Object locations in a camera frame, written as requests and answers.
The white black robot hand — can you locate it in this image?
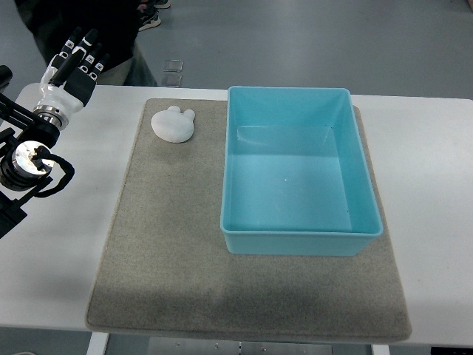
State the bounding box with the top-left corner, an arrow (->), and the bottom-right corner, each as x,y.
38,27 -> 109,117

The white plush toy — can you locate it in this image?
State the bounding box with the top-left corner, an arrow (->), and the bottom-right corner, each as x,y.
151,106 -> 195,143

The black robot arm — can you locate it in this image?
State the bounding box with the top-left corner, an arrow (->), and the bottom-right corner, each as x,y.
1,95 -> 75,237

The blue plastic box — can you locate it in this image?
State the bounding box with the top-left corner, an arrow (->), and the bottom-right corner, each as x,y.
220,86 -> 384,256

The person in dark clothes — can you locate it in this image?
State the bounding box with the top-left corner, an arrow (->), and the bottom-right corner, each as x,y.
15,1 -> 157,87

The black sneaker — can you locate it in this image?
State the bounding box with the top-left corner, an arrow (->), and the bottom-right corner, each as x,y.
139,11 -> 161,32

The grey felt mat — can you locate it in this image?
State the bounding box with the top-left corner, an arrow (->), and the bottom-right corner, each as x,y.
85,99 -> 412,343

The white table leg left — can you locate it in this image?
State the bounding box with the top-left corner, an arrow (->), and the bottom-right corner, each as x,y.
86,332 -> 109,355

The metal table crossbar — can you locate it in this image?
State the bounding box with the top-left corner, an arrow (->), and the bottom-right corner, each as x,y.
148,337 -> 333,355

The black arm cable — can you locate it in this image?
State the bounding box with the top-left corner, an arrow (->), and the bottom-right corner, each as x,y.
29,146 -> 75,198

